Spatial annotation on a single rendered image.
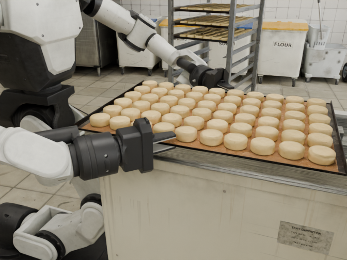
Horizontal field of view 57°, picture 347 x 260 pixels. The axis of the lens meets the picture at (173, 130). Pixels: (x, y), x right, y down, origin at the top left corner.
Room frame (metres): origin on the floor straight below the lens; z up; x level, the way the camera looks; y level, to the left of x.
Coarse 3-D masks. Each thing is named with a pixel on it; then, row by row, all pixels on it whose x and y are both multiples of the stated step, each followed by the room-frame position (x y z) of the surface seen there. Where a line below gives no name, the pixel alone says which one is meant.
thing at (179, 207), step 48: (144, 192) 0.68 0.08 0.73; (192, 192) 0.63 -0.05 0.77; (240, 192) 0.59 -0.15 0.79; (288, 192) 0.56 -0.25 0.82; (336, 192) 0.53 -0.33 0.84; (144, 240) 0.68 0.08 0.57; (192, 240) 0.63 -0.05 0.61; (240, 240) 0.59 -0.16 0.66; (288, 240) 0.55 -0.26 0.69; (336, 240) 0.52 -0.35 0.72
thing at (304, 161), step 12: (216, 108) 0.84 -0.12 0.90; (228, 132) 0.68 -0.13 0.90; (252, 132) 0.68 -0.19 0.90; (180, 144) 0.62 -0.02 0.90; (192, 144) 0.62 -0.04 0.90; (204, 144) 0.62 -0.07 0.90; (276, 144) 0.62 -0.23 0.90; (252, 156) 0.57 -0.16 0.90; (264, 156) 0.57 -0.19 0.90; (276, 156) 0.57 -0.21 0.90; (324, 168) 0.52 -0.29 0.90; (336, 168) 0.52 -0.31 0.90
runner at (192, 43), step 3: (189, 42) 2.53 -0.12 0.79; (192, 42) 2.58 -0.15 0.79; (195, 42) 2.62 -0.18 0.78; (198, 42) 2.67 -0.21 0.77; (201, 42) 2.67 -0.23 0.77; (180, 45) 2.42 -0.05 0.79; (183, 45) 2.46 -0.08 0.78; (186, 45) 2.50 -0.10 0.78; (189, 45) 2.53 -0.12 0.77; (192, 45) 2.53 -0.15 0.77; (177, 48) 2.38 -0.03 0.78; (180, 48) 2.41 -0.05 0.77; (183, 48) 2.41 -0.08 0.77
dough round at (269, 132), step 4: (256, 128) 0.66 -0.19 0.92; (260, 128) 0.66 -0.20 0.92; (264, 128) 0.66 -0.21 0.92; (268, 128) 0.66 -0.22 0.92; (272, 128) 0.66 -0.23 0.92; (256, 132) 0.65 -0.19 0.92; (260, 132) 0.64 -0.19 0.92; (264, 132) 0.64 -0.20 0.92; (268, 132) 0.64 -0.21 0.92; (272, 132) 0.64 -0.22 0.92; (276, 132) 0.64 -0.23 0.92; (256, 136) 0.65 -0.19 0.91; (260, 136) 0.64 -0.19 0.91; (264, 136) 0.63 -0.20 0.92; (268, 136) 0.63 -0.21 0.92; (272, 136) 0.63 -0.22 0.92; (276, 136) 0.63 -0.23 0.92
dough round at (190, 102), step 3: (180, 99) 0.86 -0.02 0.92; (183, 99) 0.86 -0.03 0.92; (186, 99) 0.86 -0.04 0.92; (189, 99) 0.86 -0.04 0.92; (192, 99) 0.86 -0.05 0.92; (180, 102) 0.83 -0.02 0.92; (183, 102) 0.83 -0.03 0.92; (186, 102) 0.83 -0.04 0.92; (189, 102) 0.83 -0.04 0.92; (192, 102) 0.83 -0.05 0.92; (195, 102) 0.84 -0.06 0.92; (186, 105) 0.82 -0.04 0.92; (189, 105) 0.82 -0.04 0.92; (192, 105) 0.83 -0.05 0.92; (195, 105) 0.84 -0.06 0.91; (192, 108) 0.83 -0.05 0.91
